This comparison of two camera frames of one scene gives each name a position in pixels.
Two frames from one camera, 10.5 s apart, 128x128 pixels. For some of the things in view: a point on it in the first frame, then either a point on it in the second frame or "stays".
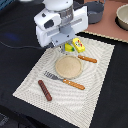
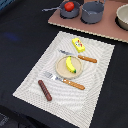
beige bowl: x=121 y=18 stays
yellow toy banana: x=69 y=47 -> x=69 y=65
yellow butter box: x=78 y=45 stays
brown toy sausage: x=45 y=91 stays
